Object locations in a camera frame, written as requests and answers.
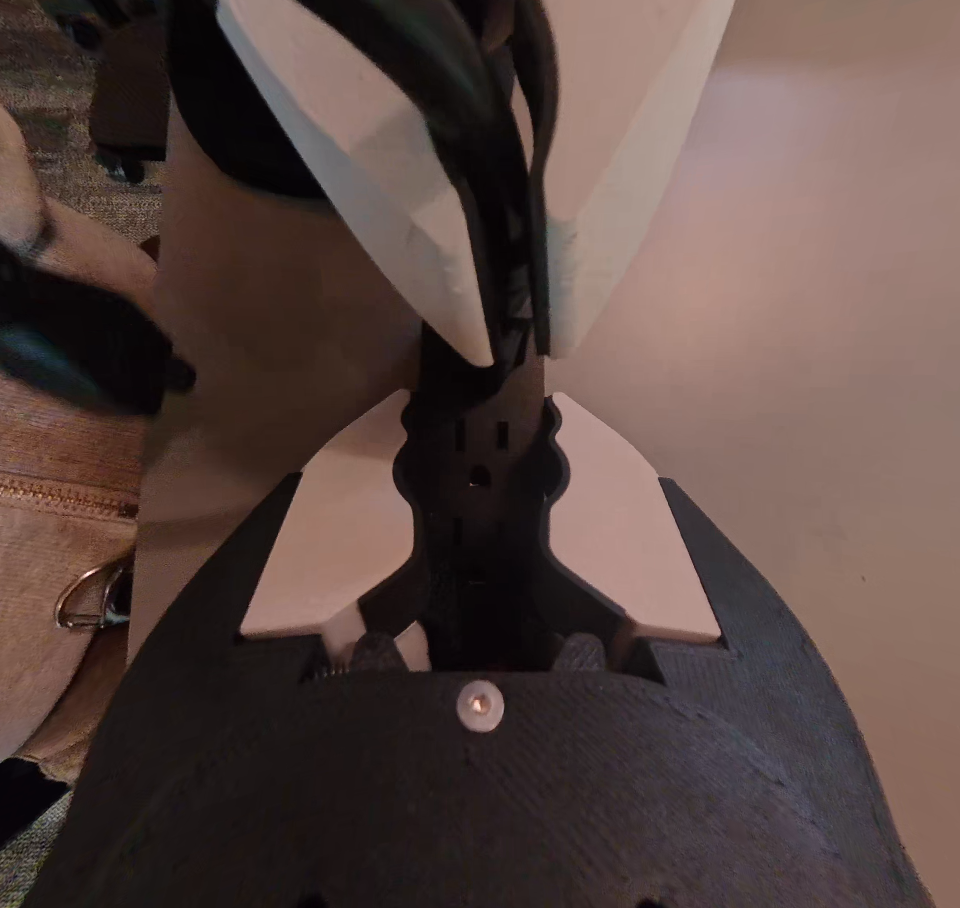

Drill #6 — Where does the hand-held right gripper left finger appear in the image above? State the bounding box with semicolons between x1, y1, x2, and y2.
240;389;421;639

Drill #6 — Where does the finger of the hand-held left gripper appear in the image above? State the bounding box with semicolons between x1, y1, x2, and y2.
517;0;755;360
210;0;502;371

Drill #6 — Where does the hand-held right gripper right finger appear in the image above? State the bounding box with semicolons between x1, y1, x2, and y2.
541;393;725;645

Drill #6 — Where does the black power strip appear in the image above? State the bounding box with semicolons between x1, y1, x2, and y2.
408;323;560;673

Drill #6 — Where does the dark rolling cabinet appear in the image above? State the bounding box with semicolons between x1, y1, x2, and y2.
88;19;172;183

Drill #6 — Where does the person's zip jacket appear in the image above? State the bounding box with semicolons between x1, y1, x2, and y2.
0;106;162;782

